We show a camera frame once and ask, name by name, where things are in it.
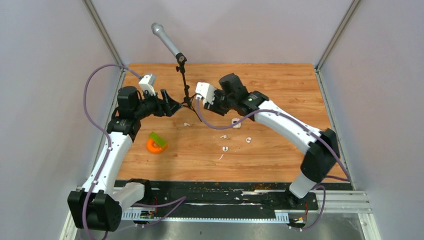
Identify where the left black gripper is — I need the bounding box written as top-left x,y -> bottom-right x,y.
134,88 -> 183,120

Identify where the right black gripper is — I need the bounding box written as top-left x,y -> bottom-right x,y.
203,88 -> 235,116

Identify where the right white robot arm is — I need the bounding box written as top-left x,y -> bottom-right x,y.
195,73 -> 340,209

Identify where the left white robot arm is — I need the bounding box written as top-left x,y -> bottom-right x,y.
67,86 -> 182,232

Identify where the small beige charging case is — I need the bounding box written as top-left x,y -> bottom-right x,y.
231,118 -> 242,129

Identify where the green block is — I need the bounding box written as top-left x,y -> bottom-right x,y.
148,131 -> 168,148

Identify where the black tripod microphone stand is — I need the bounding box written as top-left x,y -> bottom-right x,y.
175,52 -> 202,122

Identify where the grey microphone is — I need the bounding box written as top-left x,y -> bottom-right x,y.
151,22 -> 183,62

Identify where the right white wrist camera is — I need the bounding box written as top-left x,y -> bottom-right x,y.
195,82 -> 217,105

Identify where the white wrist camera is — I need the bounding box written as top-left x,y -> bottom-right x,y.
138,73 -> 157,96
195,82 -> 217,105

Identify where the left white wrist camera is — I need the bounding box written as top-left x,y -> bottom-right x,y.
138,73 -> 157,96

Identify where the orange ring toy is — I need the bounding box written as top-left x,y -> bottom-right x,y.
146,138 -> 168,154

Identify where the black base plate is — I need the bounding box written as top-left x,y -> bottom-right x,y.
150,181 -> 319,219

